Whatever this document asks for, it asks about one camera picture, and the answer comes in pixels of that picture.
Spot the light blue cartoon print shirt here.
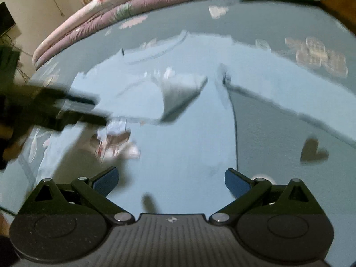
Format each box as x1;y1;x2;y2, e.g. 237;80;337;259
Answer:
36;30;356;220

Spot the hanging black cable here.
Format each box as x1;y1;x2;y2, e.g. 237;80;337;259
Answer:
0;33;31;84

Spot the purple floral quilt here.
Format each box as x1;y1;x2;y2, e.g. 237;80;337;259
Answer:
35;0;240;71

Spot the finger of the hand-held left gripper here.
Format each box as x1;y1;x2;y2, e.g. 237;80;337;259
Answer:
39;87;112;132

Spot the wooden headboard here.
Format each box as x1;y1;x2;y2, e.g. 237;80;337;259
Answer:
317;0;356;34

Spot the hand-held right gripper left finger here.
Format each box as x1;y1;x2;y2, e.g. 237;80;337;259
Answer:
17;166;136;226

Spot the black wall television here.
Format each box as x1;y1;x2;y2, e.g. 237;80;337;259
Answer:
0;1;16;36

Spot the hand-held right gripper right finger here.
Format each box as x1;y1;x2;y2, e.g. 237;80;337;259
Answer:
208;167;328;226

